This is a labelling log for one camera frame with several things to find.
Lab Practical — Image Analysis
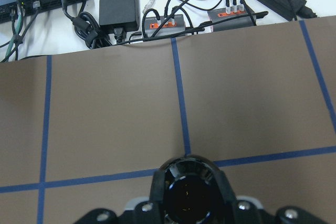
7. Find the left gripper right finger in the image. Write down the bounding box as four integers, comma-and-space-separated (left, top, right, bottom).
209, 167, 236, 223

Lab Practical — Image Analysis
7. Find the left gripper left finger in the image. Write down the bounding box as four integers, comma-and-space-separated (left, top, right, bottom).
149, 169, 167, 223

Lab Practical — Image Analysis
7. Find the dark glass wine bottle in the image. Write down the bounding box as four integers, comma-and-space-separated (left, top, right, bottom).
160, 155, 215, 223

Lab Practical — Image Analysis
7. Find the grey orange usb hub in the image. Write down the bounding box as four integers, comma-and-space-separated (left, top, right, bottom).
144, 14, 185, 37
207, 8, 254, 32

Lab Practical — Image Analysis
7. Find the small black power adapter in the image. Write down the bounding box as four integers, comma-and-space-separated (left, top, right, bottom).
257, 0, 318, 21

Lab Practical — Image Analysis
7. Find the black power brick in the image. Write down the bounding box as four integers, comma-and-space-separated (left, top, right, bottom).
99, 0, 140, 34

